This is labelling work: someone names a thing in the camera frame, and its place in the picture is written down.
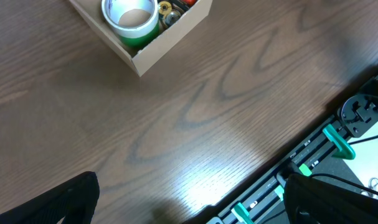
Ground beige masking tape roll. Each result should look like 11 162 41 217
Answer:
101 0 159 39

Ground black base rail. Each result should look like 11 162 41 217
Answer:
194 74 378 224

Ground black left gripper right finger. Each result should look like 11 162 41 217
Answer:
283 174 378 224

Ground brown cardboard box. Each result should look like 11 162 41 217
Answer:
70 0 212 76

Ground black teardrop tape measure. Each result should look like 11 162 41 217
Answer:
158 0 187 29

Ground red stapler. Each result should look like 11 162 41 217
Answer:
182 0 197 7

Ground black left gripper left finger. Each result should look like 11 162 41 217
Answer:
0 171 100 224

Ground green tape roll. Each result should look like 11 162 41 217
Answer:
120 24 159 48

